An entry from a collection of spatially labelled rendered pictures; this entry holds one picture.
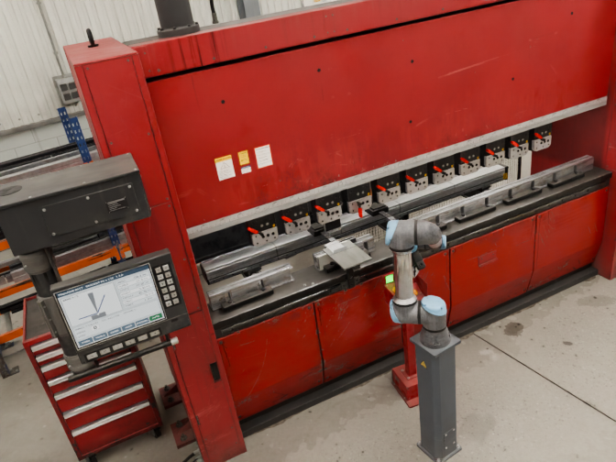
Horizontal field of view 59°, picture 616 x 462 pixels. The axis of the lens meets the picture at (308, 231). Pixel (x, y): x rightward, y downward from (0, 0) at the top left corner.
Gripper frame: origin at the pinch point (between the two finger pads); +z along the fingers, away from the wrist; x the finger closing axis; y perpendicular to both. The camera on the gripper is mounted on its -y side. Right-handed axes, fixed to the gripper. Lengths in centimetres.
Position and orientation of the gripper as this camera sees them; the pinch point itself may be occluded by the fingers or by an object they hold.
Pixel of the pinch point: (413, 277)
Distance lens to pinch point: 314.9
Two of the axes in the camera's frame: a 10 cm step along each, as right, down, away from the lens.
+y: -3.4, -4.8, 8.1
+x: -9.3, 2.7, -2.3
